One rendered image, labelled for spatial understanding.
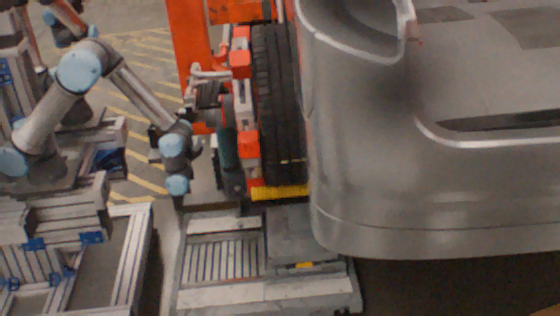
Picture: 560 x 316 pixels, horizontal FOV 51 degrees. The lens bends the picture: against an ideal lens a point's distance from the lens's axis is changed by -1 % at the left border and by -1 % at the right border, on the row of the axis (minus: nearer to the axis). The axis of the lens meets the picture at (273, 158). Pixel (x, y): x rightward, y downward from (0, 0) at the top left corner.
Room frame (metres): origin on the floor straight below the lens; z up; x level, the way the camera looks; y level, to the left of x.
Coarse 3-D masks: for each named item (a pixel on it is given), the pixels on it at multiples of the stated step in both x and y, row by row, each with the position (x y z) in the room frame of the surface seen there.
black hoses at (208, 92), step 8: (216, 80) 2.10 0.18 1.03; (200, 88) 2.04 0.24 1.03; (208, 88) 2.04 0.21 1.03; (216, 88) 2.04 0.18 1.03; (224, 88) 2.13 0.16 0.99; (200, 96) 2.02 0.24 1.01; (208, 96) 2.02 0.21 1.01; (216, 96) 2.01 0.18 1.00; (200, 104) 2.01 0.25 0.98; (208, 104) 2.00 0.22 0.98; (216, 104) 2.00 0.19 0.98
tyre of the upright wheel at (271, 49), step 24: (264, 48) 2.07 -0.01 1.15; (288, 48) 2.06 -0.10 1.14; (264, 72) 1.98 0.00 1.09; (288, 72) 1.98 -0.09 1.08; (264, 96) 1.93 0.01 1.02; (288, 96) 1.92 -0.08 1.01; (264, 120) 1.90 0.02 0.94; (288, 120) 1.89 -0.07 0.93; (264, 144) 1.89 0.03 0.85; (288, 144) 1.89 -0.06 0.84; (288, 168) 1.91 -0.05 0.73
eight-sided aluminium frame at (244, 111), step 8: (232, 40) 2.29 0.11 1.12; (240, 40) 2.29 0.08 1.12; (232, 48) 2.19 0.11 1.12; (240, 48) 2.30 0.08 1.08; (248, 48) 2.37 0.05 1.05; (248, 80) 2.03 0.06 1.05; (248, 88) 2.01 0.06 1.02; (248, 96) 1.98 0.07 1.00; (240, 104) 1.96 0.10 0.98; (248, 104) 1.96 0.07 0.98; (256, 104) 2.45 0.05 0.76; (240, 112) 1.94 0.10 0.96; (248, 112) 1.94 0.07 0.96; (240, 120) 1.94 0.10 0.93; (248, 120) 1.94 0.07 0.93; (240, 128) 1.94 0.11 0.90; (248, 128) 2.37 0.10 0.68; (256, 128) 2.37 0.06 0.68; (248, 160) 1.94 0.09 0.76; (256, 160) 1.94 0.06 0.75; (248, 168) 1.98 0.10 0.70; (256, 168) 1.99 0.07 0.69; (248, 176) 2.07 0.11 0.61; (256, 176) 2.08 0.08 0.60
